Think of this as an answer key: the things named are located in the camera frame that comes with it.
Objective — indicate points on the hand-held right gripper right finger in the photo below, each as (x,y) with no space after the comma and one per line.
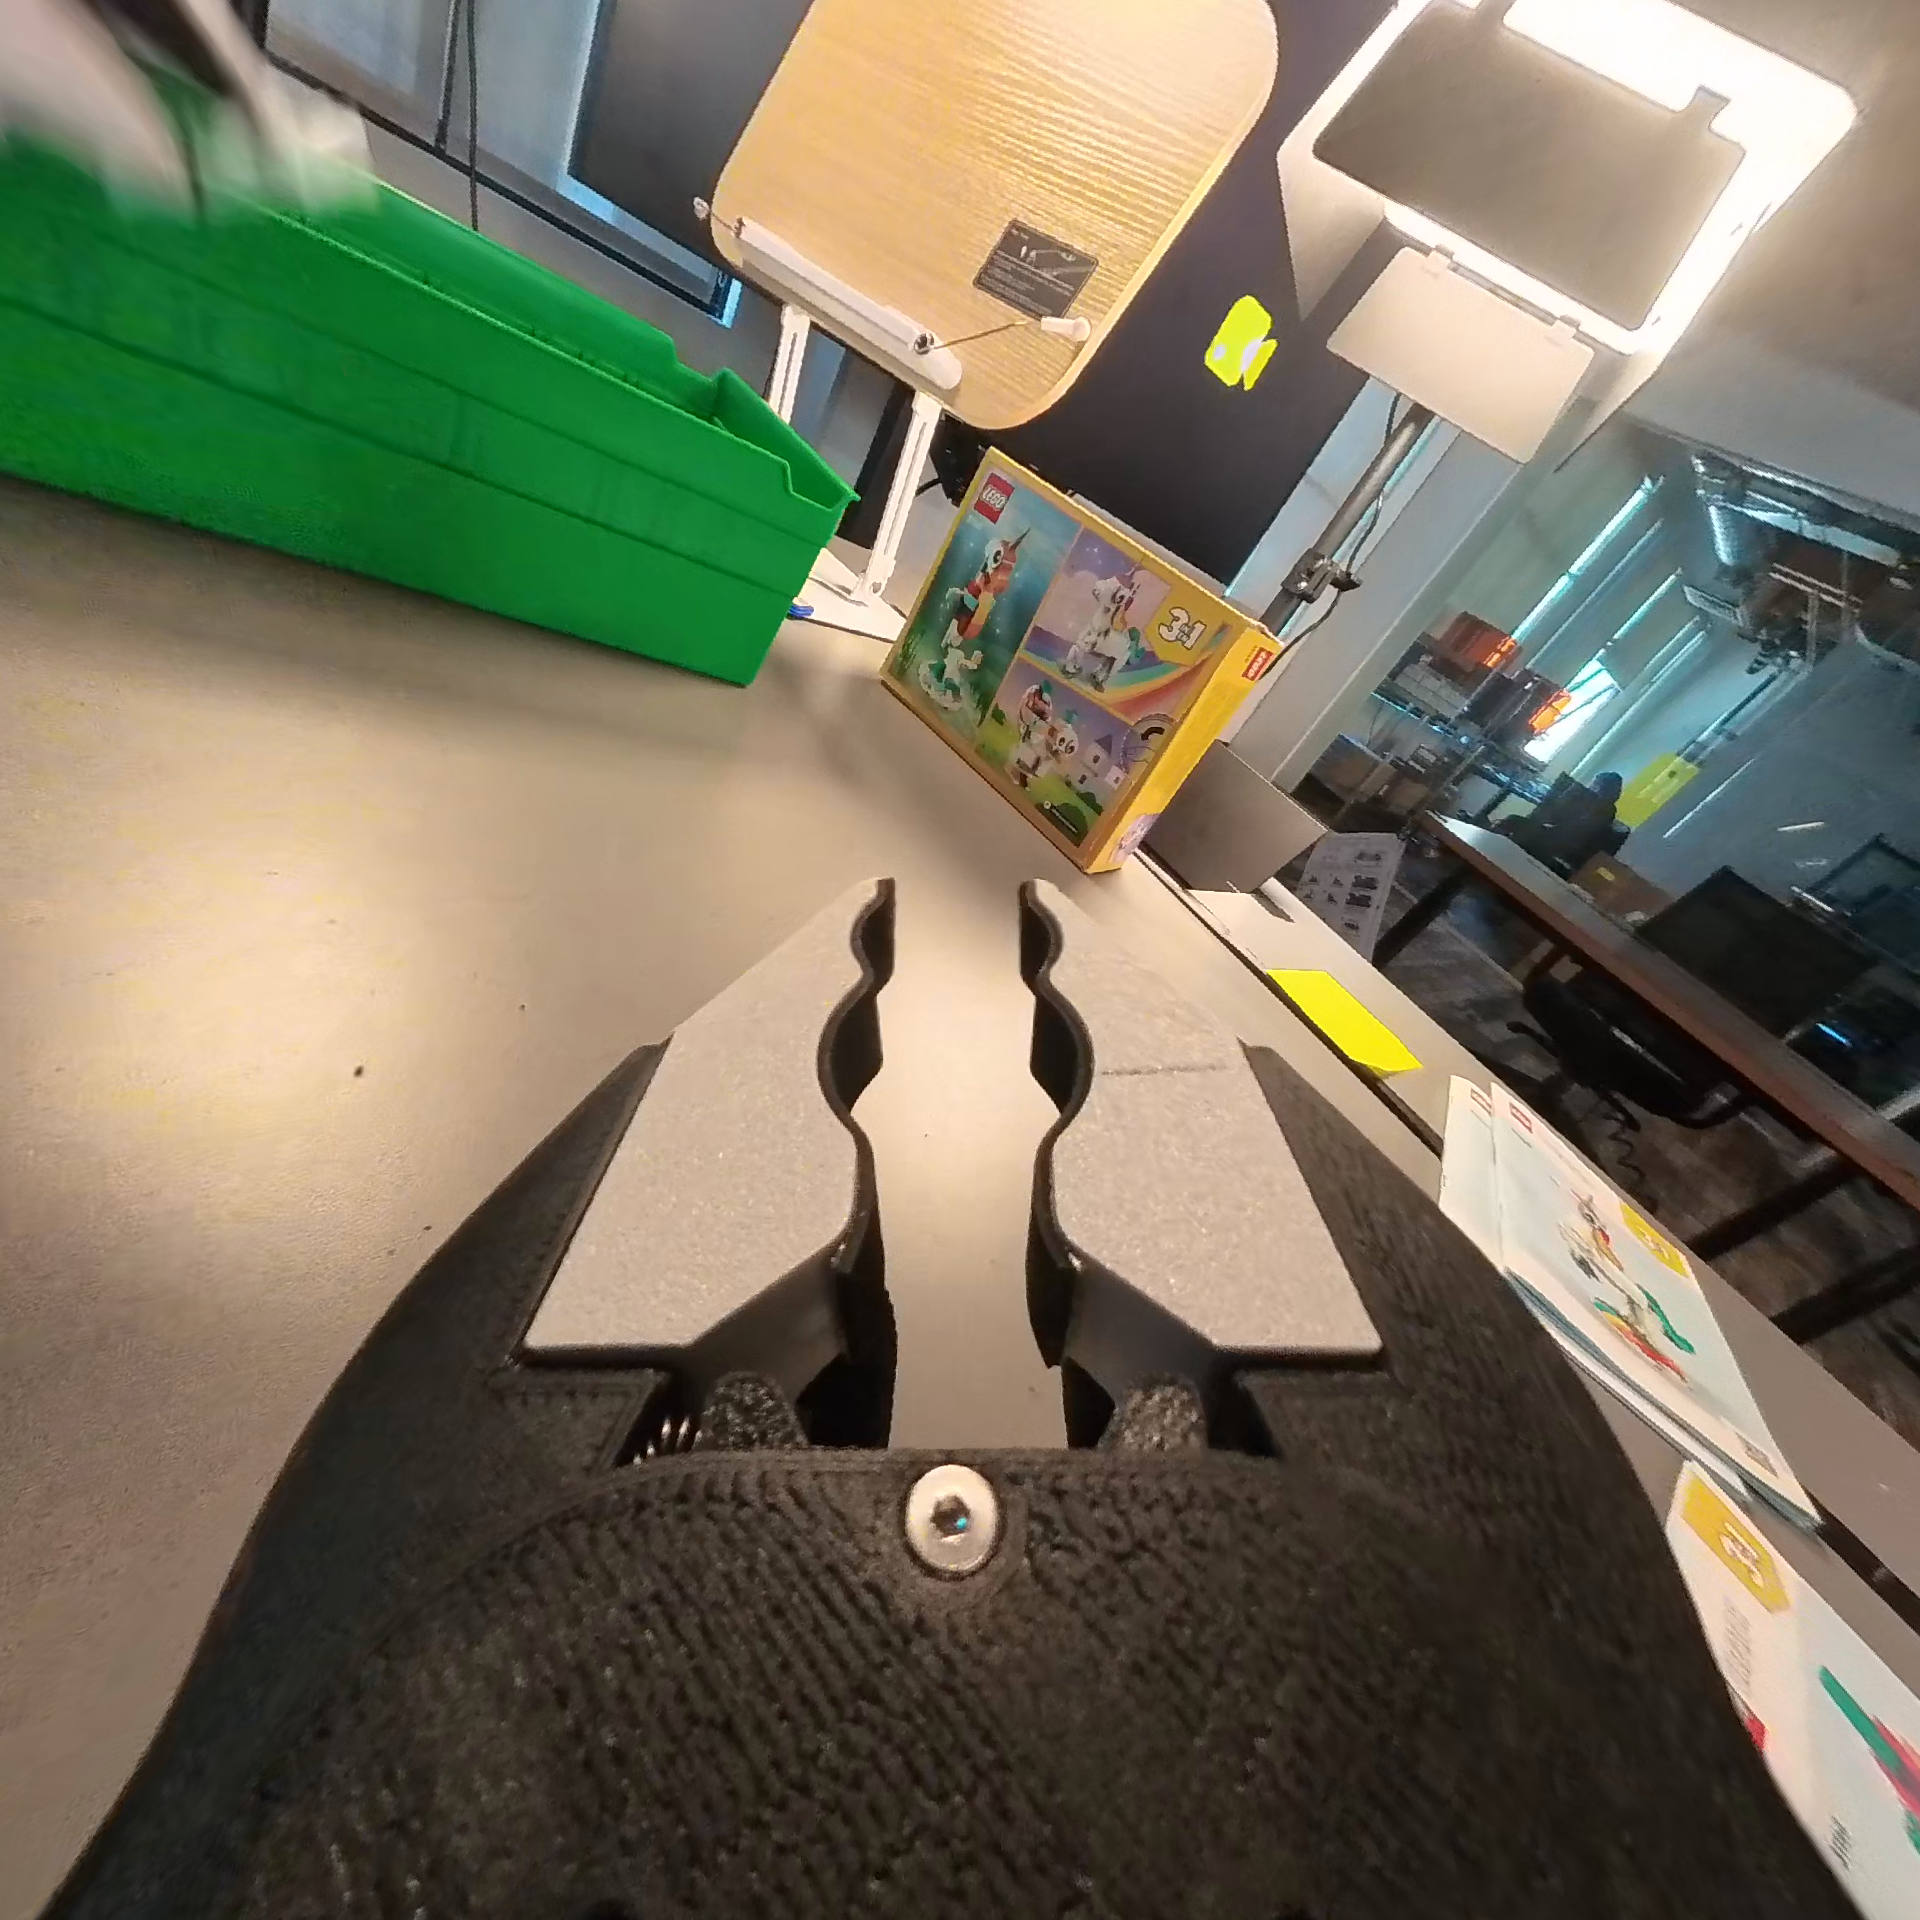
(1186,1201)

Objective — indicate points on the white board stand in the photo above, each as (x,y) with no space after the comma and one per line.
(902,495)

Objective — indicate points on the yellow paper sign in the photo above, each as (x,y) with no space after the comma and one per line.
(1659,783)

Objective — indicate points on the pale blue instruction booklet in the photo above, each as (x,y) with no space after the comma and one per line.
(1465,1170)
(1622,1290)

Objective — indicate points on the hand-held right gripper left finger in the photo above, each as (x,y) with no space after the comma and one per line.
(722,1185)

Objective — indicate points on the grey metal box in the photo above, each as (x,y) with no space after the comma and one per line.
(1245,825)

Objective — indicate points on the black office chair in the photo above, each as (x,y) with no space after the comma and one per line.
(1590,1037)

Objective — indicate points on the white framed light panel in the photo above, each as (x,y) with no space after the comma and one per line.
(1465,352)

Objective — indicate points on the yellow wall sticker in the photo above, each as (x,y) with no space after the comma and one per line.
(1243,341)

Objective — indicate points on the printed paper sheet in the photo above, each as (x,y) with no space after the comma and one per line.
(1349,886)

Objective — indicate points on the grey light stand pole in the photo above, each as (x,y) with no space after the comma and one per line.
(1388,464)

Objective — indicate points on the rounded wooden board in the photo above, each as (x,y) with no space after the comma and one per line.
(975,149)

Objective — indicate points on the white clip rail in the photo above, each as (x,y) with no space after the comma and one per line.
(839,301)

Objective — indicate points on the instruction booklet with yellow corner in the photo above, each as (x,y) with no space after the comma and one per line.
(1801,1694)

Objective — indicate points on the yellow sticky note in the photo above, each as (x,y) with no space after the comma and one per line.
(1343,1021)

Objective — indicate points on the green plastic bin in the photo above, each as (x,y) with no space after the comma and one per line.
(375,451)

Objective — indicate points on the yellow lego set box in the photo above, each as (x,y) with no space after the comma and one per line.
(1051,645)

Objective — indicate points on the metal shelf rack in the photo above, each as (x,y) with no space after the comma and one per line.
(1478,705)

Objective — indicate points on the black desk monitor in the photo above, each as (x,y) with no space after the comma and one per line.
(1770,945)

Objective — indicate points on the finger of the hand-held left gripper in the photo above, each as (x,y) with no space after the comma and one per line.
(107,66)

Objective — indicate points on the long wooden table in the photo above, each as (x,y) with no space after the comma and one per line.
(1681,991)

